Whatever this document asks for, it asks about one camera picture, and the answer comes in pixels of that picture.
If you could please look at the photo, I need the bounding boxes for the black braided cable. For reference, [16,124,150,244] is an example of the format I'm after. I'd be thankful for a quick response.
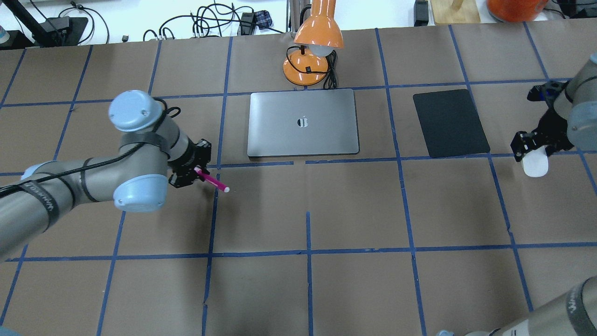
[0,96,181,196]

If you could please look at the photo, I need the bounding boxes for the wooden board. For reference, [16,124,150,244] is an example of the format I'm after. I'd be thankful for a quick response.
[429,0,480,25]

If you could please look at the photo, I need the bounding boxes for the aluminium frame post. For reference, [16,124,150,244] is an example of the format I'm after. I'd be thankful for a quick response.
[286,0,309,33]

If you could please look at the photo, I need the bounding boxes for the black mousepad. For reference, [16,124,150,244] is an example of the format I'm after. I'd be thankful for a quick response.
[412,89,490,159]

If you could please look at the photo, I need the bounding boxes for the silver laptop notebook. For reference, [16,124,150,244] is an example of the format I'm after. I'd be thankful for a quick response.
[247,89,360,157]

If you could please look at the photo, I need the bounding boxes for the pink pen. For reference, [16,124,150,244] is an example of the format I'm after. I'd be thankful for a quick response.
[194,167,230,193]

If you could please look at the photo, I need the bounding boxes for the orange desk lamp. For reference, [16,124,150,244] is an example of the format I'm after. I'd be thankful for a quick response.
[282,0,345,90]

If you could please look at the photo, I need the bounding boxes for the white computer mouse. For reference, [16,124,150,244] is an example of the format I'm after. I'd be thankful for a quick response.
[521,146,549,178]

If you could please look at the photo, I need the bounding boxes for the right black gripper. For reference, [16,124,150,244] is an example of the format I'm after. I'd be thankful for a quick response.
[510,81,574,162]

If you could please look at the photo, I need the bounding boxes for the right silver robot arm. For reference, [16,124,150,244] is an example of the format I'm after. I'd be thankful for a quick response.
[472,53,596,336]

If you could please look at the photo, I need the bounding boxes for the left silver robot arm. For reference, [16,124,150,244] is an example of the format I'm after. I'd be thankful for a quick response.
[0,90,212,261]

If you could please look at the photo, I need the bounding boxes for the black cables on floor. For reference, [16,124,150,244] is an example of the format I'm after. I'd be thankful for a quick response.
[143,4,285,42]

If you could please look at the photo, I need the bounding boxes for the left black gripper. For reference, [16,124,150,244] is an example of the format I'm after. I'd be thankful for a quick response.
[168,138,212,189]

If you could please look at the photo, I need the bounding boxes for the black lamp cord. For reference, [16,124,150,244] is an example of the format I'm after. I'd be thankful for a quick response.
[298,45,339,90]

